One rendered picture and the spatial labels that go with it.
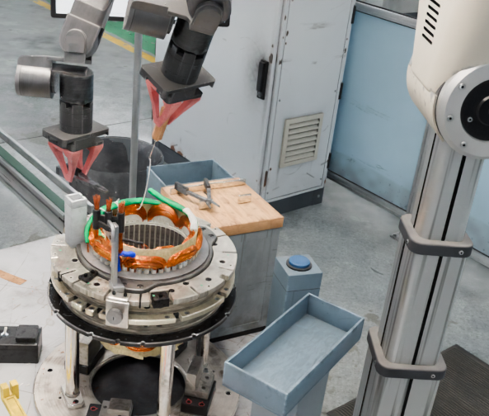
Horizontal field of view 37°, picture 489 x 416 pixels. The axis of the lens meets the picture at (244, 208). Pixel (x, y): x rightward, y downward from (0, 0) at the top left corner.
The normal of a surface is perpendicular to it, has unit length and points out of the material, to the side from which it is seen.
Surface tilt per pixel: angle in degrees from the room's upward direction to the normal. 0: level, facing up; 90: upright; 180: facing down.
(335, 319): 90
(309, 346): 0
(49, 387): 0
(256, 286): 90
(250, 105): 90
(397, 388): 90
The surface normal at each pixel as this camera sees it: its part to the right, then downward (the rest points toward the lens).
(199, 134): -0.77, 0.22
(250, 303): 0.47, 0.44
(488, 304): 0.11, -0.89
